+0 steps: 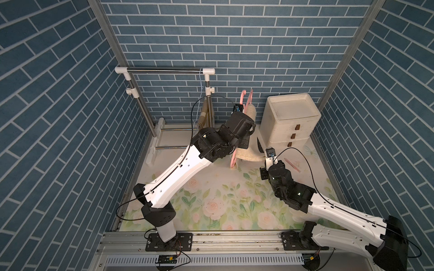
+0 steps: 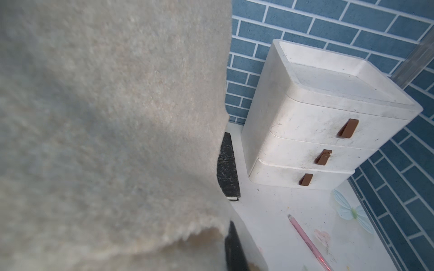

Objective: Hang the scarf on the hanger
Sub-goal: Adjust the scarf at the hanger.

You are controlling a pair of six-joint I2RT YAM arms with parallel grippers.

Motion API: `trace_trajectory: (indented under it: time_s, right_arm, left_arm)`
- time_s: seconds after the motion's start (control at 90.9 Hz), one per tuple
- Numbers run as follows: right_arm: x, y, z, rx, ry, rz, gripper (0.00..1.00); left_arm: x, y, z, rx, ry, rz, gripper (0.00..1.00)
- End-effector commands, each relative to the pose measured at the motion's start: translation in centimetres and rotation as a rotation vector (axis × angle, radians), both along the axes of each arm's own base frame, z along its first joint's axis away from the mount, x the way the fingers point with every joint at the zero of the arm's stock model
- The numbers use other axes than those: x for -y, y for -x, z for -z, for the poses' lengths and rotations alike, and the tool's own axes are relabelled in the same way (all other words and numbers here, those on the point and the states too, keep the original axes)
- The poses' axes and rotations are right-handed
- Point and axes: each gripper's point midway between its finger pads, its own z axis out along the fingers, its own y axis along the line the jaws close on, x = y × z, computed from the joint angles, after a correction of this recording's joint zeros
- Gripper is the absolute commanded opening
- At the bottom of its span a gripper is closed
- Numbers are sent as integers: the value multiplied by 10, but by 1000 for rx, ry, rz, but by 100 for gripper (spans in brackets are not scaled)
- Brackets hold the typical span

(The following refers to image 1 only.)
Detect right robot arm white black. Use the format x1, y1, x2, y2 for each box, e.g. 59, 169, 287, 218
260, 158, 411, 271

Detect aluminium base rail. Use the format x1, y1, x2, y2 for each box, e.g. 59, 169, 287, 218
90, 230, 380, 271

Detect beige knitted cloth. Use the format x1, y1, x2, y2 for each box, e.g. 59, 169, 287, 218
231, 125, 265, 167

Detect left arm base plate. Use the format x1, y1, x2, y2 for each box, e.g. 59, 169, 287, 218
145, 233, 193, 252

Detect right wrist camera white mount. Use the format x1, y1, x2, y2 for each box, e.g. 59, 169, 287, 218
265, 147, 277, 171

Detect pink plastic hanger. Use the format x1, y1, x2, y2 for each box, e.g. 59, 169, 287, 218
230, 89, 253, 169

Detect metal clothes rack white joints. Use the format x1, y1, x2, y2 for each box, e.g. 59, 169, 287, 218
114, 66, 217, 166

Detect white three-drawer cabinet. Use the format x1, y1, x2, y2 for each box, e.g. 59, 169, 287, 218
259, 93, 321, 149

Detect pink pen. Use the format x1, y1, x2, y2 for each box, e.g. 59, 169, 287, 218
284, 158, 301, 173

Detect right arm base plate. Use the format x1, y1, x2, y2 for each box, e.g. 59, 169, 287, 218
280, 230, 330, 251

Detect small black controller board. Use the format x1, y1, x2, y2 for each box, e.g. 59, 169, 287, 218
156, 255, 177, 265

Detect floral table mat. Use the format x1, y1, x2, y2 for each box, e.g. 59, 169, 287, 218
121, 123, 340, 231

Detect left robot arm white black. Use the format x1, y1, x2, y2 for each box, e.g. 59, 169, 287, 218
133, 112, 256, 243

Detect brown plaid scarf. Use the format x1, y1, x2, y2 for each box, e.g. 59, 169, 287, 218
197, 97, 215, 130

